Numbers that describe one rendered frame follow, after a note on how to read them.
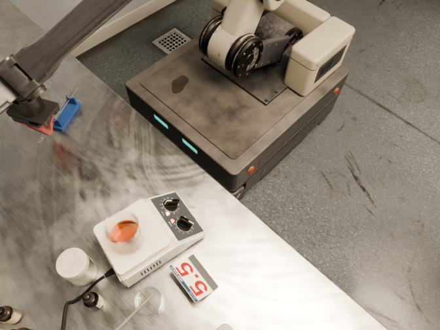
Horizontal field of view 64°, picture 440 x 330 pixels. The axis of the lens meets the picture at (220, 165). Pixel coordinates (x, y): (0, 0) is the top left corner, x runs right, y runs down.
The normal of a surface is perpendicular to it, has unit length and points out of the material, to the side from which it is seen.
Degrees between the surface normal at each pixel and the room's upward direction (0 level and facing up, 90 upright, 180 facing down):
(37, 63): 67
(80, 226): 0
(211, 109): 0
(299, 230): 0
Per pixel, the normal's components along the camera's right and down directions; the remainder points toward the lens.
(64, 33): -0.09, 0.58
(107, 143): 0.04, -0.52
